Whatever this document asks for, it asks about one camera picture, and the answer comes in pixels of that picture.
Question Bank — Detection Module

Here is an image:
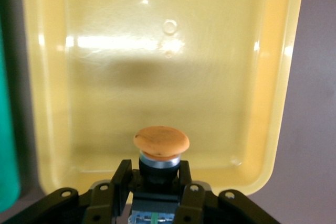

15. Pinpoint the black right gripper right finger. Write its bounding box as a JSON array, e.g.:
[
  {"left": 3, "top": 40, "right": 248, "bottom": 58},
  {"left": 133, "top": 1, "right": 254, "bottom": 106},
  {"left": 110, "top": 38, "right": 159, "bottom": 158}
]
[{"left": 175, "top": 159, "right": 279, "bottom": 224}]

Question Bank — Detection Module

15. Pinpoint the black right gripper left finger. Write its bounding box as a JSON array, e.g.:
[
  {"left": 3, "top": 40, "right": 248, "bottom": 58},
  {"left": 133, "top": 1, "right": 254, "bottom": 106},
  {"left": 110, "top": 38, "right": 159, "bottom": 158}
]
[{"left": 15, "top": 159, "right": 132, "bottom": 224}]

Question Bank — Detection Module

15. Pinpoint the scuffed yellow mushroom push button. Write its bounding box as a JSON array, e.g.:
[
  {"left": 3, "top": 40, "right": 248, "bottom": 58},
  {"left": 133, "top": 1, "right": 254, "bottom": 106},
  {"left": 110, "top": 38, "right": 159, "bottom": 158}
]
[{"left": 127, "top": 126, "right": 190, "bottom": 224}]

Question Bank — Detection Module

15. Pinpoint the green plastic tray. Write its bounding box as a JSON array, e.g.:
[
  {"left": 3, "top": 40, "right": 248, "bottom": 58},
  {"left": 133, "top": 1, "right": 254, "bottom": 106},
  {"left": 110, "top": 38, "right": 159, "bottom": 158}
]
[{"left": 0, "top": 0, "right": 22, "bottom": 213}]

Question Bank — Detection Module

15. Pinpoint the yellow plastic tray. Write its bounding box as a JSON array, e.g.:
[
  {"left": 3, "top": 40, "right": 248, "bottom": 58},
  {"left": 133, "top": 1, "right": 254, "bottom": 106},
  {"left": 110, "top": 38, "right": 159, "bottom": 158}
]
[{"left": 20, "top": 0, "right": 307, "bottom": 201}]

